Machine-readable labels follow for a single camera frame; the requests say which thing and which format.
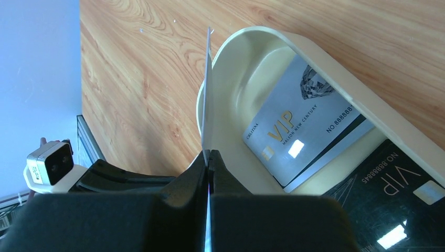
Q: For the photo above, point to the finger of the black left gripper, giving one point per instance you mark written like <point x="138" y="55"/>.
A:
<point x="103" y="177"/>

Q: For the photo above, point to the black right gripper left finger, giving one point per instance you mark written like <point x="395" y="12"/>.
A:
<point x="170" y="219"/>

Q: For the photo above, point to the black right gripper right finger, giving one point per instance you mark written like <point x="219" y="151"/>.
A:
<point x="242" y="221"/>

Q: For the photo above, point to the white credit card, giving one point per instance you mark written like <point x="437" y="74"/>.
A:
<point x="207" y="120"/>

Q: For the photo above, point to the silver VIP card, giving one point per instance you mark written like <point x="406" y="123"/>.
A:
<point x="303" y="124"/>

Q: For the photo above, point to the black VIP card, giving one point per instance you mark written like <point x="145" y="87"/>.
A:
<point x="393" y="204"/>

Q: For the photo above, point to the cream oval plastic tray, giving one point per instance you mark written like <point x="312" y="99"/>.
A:
<point x="245" y="70"/>

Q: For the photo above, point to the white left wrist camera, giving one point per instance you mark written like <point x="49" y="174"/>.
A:
<point x="51" y="168"/>

